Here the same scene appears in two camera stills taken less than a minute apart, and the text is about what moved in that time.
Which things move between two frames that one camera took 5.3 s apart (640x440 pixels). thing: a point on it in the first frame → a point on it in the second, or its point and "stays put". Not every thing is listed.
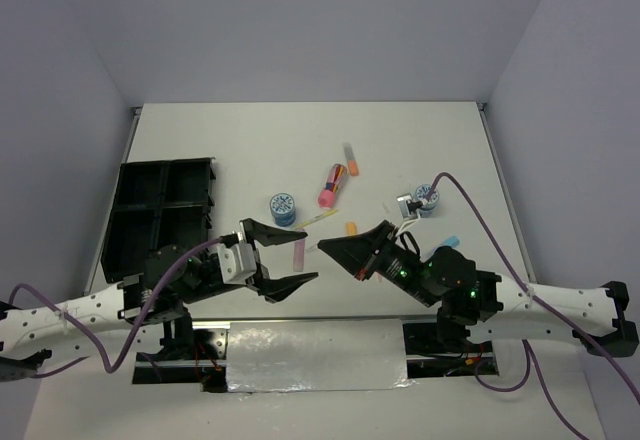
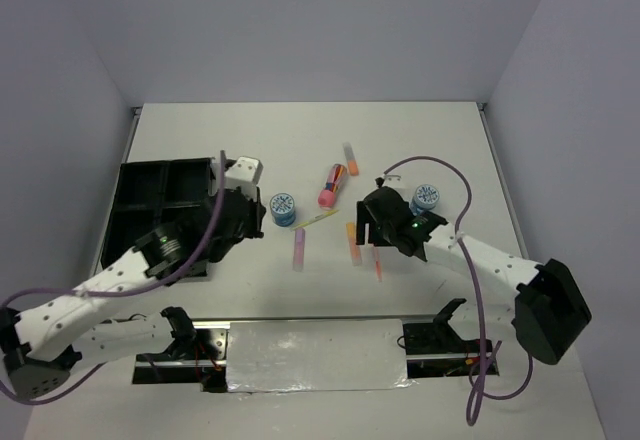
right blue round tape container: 427,208 stays put
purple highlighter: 299,256 stays put
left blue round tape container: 282,208 stays put
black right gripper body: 399,267 → 380,234
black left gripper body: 207,289 → 248,229
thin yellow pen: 317,217 stays put
